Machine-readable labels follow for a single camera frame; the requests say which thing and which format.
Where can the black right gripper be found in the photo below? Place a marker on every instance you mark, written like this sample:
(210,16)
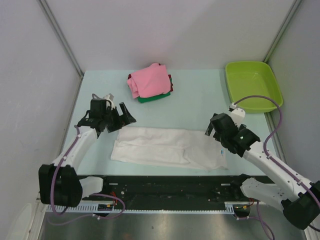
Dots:
(209,130)

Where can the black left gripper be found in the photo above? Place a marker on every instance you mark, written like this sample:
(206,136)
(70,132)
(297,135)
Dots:
(123,120)

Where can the white t shirt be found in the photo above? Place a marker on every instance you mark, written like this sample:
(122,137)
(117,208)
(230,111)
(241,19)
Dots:
(178,148)

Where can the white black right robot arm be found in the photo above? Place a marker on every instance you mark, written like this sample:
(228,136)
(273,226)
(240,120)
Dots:
(294,195)

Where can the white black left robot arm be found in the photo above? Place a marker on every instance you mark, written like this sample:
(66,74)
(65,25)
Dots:
(59,184)

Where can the green folded t shirt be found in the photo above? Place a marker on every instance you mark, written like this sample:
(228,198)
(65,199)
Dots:
(153,98)

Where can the pink folded t shirt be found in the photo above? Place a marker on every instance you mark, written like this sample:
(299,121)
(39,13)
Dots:
(149,82)

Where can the lime green plastic basin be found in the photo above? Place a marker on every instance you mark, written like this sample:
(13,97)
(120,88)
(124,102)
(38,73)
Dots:
(248,78)

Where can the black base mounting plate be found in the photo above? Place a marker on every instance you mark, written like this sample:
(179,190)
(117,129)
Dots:
(177,192)

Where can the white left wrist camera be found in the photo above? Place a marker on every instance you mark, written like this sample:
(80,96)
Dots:
(109,98)

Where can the white slotted cable duct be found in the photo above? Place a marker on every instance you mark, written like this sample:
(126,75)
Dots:
(107,208)

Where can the grey aluminium corner post left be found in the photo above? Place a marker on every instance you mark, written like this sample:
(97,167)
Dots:
(48,13)

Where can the grey aluminium corner post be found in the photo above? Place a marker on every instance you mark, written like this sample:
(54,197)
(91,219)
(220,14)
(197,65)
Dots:
(287,20)
(48,13)

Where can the grey aluminium corner post right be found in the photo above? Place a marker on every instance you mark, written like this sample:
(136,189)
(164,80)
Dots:
(287,20)

